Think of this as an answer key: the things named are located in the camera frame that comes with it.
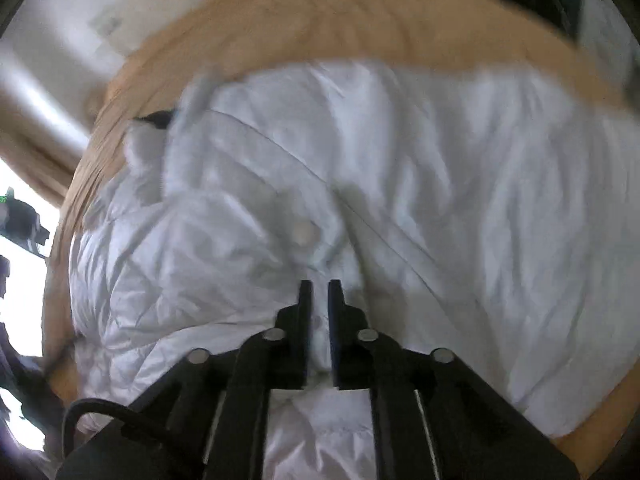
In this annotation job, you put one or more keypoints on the mustard corduroy bed cover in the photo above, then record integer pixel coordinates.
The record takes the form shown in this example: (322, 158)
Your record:
(230, 40)

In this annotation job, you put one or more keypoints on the beige curtain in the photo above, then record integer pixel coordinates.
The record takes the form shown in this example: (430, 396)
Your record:
(45, 164)

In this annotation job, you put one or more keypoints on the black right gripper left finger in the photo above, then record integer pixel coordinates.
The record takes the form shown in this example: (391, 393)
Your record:
(205, 418)

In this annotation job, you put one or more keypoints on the white puffer down jacket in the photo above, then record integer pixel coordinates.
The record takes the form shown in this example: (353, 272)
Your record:
(491, 213)

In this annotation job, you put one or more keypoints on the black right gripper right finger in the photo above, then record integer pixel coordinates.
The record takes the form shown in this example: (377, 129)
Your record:
(433, 417)

